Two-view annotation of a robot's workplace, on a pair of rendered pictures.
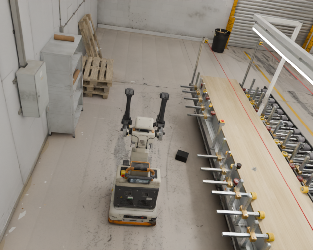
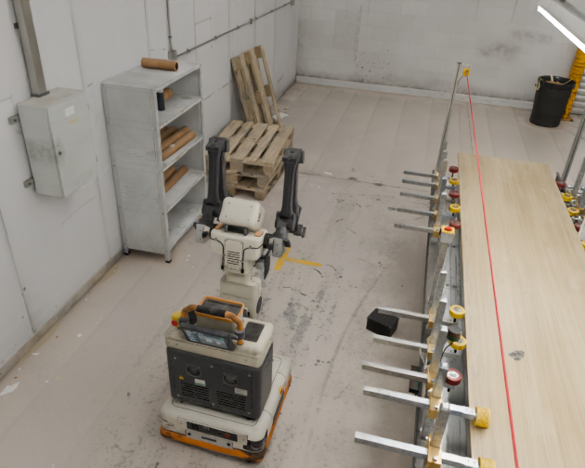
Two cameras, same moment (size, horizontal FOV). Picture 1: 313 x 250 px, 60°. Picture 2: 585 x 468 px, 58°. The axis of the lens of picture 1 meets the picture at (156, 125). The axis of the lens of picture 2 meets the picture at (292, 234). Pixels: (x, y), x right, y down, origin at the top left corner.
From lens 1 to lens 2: 1.22 m
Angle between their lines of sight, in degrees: 19
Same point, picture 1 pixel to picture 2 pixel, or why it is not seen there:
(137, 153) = (231, 284)
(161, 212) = (290, 437)
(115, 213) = (169, 413)
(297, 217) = not seen: outside the picture
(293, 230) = not seen: outside the picture
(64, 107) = (148, 197)
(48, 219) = (51, 408)
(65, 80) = (146, 141)
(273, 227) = not seen: outside the picture
